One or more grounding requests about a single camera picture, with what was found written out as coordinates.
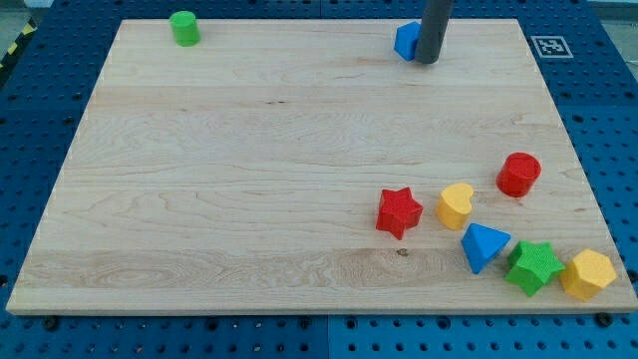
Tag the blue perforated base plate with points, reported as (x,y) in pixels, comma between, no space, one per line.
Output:
(42,103)

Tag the yellow heart block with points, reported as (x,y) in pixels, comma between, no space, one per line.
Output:
(454,205)

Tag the blue triangular prism block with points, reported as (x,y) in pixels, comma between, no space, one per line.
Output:
(482,244)

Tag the blue cube block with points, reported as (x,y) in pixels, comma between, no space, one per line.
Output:
(406,40)

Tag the yellow hexagon block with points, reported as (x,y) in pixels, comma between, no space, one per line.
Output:
(588,273)

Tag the white fiducial marker tag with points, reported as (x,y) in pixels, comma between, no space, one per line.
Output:
(551,47)

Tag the red star block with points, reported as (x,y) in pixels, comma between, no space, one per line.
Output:
(398,211)

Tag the light wooden board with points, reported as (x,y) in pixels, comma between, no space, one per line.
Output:
(243,175)

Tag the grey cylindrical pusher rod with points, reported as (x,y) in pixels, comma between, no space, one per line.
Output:
(433,30)

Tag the green cylinder block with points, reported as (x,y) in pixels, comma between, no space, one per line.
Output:
(184,28)

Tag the red cylinder block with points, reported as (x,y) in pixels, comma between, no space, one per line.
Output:
(518,174)

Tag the green star block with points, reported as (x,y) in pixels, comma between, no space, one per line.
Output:
(533,266)

